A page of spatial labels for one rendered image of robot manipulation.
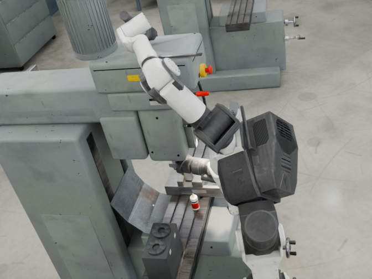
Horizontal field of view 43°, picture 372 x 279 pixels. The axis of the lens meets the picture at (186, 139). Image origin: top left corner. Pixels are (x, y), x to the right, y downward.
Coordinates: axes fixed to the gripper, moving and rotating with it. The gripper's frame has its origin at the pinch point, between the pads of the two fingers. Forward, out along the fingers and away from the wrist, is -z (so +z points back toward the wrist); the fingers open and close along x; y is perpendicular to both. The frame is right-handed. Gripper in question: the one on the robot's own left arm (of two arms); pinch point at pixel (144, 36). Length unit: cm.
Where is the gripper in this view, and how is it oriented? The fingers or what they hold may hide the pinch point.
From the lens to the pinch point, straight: 204.9
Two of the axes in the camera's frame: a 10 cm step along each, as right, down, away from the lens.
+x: 9.8, -1.5, -1.0
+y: -1.6, -9.8, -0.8
